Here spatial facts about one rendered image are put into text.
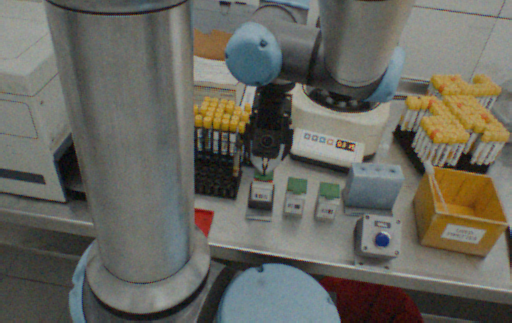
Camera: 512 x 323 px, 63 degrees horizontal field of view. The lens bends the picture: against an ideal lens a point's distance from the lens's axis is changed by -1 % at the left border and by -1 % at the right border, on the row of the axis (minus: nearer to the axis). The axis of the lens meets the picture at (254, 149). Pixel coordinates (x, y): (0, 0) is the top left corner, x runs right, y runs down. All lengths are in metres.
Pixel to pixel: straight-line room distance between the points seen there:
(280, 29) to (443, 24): 0.80
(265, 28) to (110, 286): 0.34
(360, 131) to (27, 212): 0.72
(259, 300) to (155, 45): 0.25
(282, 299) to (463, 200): 0.66
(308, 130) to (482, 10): 0.59
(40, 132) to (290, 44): 0.48
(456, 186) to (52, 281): 1.53
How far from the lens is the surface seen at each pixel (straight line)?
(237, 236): 0.83
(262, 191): 0.83
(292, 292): 0.42
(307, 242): 0.84
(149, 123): 0.27
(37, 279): 1.95
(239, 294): 0.41
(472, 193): 1.00
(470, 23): 1.32
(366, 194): 0.89
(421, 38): 1.30
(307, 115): 0.98
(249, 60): 0.53
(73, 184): 0.91
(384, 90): 0.53
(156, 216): 0.32
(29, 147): 0.85
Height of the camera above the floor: 1.52
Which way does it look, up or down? 39 degrees down
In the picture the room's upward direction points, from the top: 5 degrees clockwise
